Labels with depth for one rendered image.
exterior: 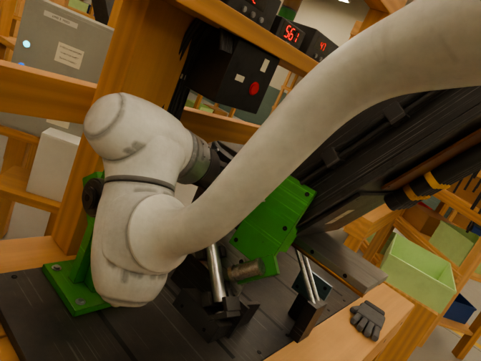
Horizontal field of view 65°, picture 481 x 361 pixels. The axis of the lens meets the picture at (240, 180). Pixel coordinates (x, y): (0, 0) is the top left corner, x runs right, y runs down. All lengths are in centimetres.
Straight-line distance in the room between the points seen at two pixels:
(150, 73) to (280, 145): 55
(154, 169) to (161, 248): 12
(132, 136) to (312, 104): 26
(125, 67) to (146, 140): 34
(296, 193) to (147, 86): 41
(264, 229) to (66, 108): 51
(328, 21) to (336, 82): 1063
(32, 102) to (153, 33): 28
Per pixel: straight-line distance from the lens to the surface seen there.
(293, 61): 101
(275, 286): 118
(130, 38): 85
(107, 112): 53
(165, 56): 88
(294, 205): 83
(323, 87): 36
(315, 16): 1116
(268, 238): 85
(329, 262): 92
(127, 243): 48
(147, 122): 53
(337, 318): 122
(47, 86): 88
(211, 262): 87
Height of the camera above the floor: 145
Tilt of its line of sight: 16 degrees down
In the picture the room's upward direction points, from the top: 24 degrees clockwise
